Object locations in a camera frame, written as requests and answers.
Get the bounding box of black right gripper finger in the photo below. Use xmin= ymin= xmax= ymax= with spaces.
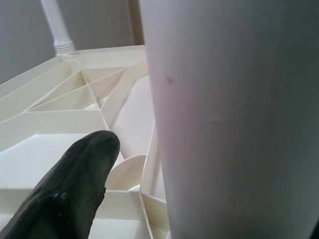
xmin=0 ymin=129 xmax=121 ymax=239

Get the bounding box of white plastic table top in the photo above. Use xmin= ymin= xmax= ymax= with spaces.
xmin=0 ymin=44 xmax=173 ymax=239

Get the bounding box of white plastic table leg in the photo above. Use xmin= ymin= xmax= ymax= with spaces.
xmin=138 ymin=0 xmax=319 ymax=239
xmin=39 ymin=0 xmax=76 ymax=55

